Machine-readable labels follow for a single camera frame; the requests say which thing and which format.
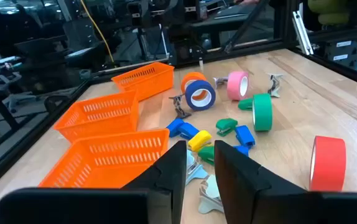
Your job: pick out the beige staple remover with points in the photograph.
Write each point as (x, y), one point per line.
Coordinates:
(275, 85)

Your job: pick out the green tape roll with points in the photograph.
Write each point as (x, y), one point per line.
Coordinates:
(264, 112)

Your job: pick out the pink tape roll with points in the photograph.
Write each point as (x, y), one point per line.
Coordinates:
(233, 85)

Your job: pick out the orange tape roll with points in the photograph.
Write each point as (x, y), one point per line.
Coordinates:
(194, 76)

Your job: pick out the orange plastic basket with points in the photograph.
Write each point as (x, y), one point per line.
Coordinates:
(97, 124)
(147, 84)
(104, 168)

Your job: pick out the black aluminium table frame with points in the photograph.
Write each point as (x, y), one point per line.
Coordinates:
(268, 45)

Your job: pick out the grey office chair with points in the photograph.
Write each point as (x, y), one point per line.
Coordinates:
(10, 99)

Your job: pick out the dark grey desk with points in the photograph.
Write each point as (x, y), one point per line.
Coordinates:
(234, 21)

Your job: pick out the red tape roll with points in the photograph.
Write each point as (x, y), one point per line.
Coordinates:
(331, 163)

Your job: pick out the black box white labels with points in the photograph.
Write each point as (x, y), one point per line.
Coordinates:
(343, 49)

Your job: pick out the silver corner bracket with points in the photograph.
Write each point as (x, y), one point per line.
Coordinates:
(303, 34)

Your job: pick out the green mini stapler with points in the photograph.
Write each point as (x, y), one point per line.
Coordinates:
(245, 104)
(207, 154)
(226, 126)

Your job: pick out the yellow mini stapler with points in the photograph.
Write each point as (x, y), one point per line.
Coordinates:
(199, 140)

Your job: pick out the blue tape roll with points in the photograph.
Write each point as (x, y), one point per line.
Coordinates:
(191, 93)

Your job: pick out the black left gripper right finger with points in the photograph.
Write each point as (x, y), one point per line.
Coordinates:
(259, 199)

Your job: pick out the grey stapler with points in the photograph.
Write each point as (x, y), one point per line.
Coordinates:
(209, 199)

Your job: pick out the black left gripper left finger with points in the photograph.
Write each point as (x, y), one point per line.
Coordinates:
(153, 199)

